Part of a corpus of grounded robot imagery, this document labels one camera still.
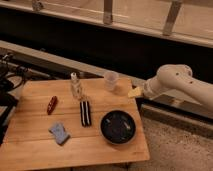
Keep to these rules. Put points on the black white striped eraser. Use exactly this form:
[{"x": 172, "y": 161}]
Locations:
[{"x": 85, "y": 113}]

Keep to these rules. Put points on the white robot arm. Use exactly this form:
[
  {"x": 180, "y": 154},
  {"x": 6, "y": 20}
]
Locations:
[{"x": 179, "y": 77}]

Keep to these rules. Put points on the clear plastic cup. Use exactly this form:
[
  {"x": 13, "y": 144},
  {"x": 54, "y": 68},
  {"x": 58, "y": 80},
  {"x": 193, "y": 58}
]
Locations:
[{"x": 110, "y": 79}]

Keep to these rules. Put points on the clear small bottle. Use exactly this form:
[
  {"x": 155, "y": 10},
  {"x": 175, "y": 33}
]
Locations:
[{"x": 76, "y": 87}]

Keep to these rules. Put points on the black round bowl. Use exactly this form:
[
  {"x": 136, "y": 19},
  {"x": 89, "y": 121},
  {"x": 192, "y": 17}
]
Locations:
[{"x": 118, "y": 127}]

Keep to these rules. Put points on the red pocket knife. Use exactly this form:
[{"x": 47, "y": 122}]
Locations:
[{"x": 52, "y": 105}]

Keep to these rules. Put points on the blue sponge cloth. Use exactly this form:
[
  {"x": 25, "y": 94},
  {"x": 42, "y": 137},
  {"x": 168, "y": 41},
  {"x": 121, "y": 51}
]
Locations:
[{"x": 59, "y": 133}]

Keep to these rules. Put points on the metal railing bracket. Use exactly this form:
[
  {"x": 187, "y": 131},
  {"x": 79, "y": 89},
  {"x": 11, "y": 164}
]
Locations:
[
  {"x": 171, "y": 17},
  {"x": 108, "y": 12},
  {"x": 37, "y": 5}
]

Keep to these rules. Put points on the metal railing bracket left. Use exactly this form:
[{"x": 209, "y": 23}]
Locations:
[{"x": 37, "y": 5}]

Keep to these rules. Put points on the metal railing bracket right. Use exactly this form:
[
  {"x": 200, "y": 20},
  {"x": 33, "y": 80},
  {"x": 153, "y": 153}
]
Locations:
[{"x": 171, "y": 17}]

